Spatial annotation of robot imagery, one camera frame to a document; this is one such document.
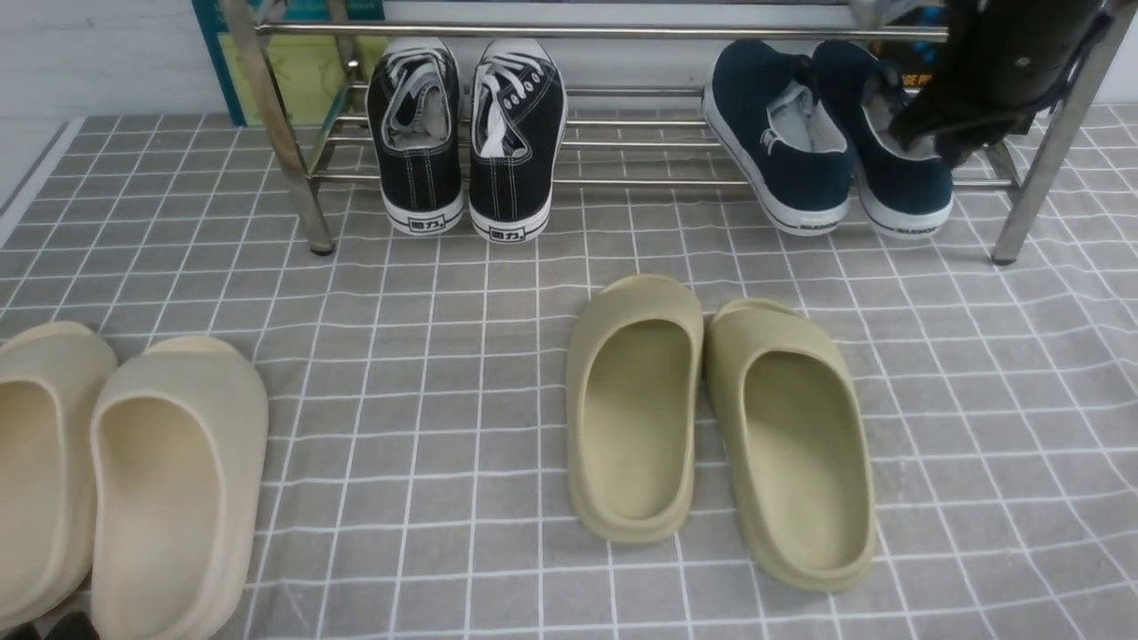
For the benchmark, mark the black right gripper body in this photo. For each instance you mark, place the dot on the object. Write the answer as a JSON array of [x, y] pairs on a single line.
[[1002, 63]]

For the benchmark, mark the navy slip-on shoe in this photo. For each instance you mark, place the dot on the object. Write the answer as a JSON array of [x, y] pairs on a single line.
[[765, 107], [905, 188]]

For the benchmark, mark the silver metal shoe rack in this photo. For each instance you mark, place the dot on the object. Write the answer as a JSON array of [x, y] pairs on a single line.
[[340, 149]]

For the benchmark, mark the black book orange text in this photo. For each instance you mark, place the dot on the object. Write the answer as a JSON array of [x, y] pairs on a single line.
[[915, 60]]

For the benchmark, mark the right olive foam slipper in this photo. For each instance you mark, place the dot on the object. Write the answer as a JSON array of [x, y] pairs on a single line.
[[786, 407]]

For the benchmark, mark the olive foam slipper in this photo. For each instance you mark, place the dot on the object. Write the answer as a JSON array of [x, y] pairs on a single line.
[[633, 366], [786, 407]]

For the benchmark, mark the left olive foam slipper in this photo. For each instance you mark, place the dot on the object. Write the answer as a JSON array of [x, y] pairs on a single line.
[[633, 366]]

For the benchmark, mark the right black canvas sneaker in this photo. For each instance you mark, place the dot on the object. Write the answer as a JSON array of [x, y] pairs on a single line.
[[517, 125]]

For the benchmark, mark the black canvas sneaker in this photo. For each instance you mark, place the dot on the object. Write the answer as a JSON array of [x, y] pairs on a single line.
[[412, 106], [517, 125]]

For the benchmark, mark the left black canvas sneaker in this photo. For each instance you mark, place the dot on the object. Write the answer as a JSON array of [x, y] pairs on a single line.
[[412, 106]]

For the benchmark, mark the teal and yellow poster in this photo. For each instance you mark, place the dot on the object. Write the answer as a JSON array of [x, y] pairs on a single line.
[[307, 66]]

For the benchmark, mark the grey checked tablecloth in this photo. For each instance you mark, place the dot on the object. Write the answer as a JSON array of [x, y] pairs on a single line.
[[415, 479]]

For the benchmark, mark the right cream foam slipper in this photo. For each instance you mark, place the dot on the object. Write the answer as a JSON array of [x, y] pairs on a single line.
[[178, 443]]

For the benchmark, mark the cream foam slipper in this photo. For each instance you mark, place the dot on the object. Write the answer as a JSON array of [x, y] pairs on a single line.
[[178, 443], [51, 377]]

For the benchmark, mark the left cream foam slipper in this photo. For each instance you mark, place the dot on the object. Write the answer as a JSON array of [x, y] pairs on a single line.
[[51, 377]]

